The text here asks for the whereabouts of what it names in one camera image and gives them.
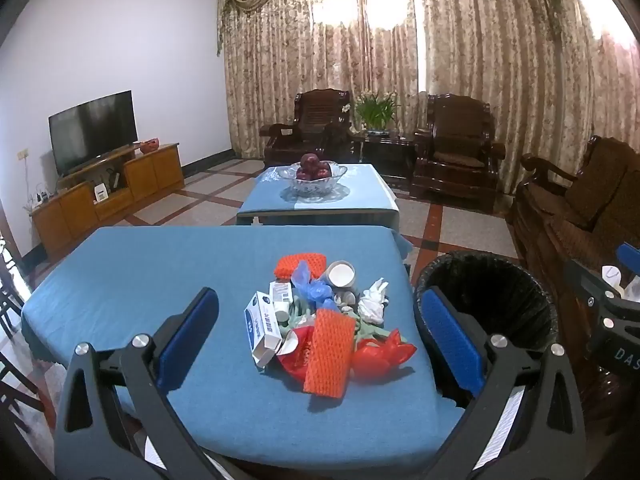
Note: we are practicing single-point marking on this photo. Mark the red apple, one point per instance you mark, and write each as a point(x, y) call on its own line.
point(303, 173)
point(322, 172)
point(310, 160)

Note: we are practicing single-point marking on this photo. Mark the plain red plastic bag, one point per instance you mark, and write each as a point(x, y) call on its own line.
point(380, 358)

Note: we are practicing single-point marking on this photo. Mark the wall socket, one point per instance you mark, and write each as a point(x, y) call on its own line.
point(22, 154)

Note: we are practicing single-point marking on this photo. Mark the coffee table with blue cloth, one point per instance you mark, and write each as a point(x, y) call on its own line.
point(360, 195)

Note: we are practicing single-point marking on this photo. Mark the blue and white medicine box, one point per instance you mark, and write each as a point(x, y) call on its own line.
point(260, 327)

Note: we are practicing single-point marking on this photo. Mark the large blue tablecloth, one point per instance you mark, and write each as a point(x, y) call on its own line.
point(125, 280)

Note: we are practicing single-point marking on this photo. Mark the white plastic bag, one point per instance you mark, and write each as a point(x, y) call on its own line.
point(612, 275)

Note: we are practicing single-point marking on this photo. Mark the green glove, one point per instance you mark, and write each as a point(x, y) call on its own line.
point(372, 331)
point(300, 312)

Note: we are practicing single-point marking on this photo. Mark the black trash bin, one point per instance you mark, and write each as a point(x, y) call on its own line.
point(500, 290)

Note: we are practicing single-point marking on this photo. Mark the dark wooden chair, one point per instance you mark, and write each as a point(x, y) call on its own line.
point(10, 285)

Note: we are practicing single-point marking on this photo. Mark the white paper cup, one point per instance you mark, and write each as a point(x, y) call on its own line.
point(342, 275)

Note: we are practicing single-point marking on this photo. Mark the dark wooden sofa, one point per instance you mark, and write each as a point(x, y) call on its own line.
point(600, 180)

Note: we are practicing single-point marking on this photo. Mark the dark wooden side table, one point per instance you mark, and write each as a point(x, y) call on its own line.
point(385, 152)

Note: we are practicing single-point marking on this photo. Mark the green potted plant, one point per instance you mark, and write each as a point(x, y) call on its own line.
point(375, 110)

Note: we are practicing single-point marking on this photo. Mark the long orange foam net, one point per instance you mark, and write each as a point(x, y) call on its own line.
point(327, 355)

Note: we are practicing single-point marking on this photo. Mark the blue plastic bag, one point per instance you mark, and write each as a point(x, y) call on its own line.
point(310, 287)

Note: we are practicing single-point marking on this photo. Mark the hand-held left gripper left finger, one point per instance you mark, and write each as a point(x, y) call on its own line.
point(192, 335)

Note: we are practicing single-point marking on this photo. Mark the white tissue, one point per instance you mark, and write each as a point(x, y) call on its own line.
point(372, 305)

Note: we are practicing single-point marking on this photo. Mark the small white box in cabinet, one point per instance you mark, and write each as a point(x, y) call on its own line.
point(101, 193)

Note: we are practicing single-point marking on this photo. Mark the dark wooden armchair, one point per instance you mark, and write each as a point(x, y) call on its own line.
point(320, 110)
point(460, 130)

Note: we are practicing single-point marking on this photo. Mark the wooden television cabinet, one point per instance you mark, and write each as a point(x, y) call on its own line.
point(150, 170)

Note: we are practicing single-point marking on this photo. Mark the pile of nut shells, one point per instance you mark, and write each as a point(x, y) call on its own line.
point(345, 302)

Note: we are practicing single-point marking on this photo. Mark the beige floral curtain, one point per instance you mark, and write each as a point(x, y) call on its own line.
point(280, 60)

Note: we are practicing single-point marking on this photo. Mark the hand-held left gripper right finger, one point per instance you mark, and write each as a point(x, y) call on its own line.
point(450, 340)

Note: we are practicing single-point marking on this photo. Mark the glass fruit bowl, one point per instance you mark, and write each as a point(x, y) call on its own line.
point(336, 172)

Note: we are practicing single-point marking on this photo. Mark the black flat television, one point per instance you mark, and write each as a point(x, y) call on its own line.
point(90, 130)

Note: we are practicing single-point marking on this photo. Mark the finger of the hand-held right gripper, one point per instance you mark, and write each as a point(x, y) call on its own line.
point(629, 256)

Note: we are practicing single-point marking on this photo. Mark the red printed plastic bag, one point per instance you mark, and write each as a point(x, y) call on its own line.
point(295, 358)

